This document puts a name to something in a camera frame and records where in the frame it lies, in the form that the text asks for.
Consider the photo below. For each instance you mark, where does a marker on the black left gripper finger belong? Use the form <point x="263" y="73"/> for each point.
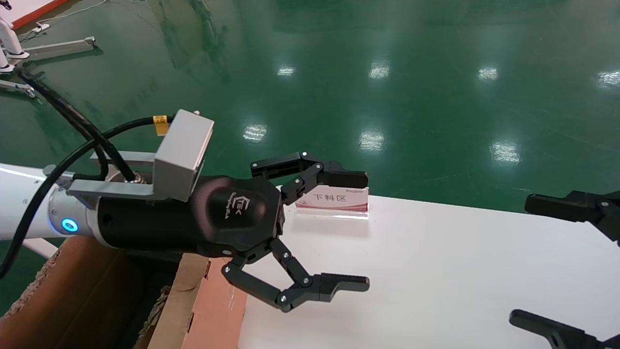
<point x="310" y="175"/>
<point x="334" y="283"/>

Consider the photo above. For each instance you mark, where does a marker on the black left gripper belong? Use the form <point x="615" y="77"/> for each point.
<point x="160" y="225"/>

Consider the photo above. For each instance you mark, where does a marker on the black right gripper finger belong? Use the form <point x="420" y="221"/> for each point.
<point x="557" y="332"/>
<point x="571" y="208"/>

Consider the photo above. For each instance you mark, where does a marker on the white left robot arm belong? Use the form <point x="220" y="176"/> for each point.
<point x="24" y="203"/>

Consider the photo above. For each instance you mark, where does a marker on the large cardboard box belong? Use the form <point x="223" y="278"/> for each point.
<point x="213" y="305"/>

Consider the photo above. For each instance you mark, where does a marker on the acrylic table sign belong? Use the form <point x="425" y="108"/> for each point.
<point x="334" y="204"/>

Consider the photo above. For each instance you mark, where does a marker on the white tube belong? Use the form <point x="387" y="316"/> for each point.
<point x="41" y="248"/>

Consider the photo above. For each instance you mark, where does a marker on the short grey floor bar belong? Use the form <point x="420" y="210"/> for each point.
<point x="17" y="87"/>

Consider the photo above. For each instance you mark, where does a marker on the long grey floor bar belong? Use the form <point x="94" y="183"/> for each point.
<point x="63" y="47"/>

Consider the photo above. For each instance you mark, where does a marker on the white power strip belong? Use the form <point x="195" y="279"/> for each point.
<point x="41" y="28"/>

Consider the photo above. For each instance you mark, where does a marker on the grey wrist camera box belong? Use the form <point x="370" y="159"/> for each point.
<point x="181" y="150"/>

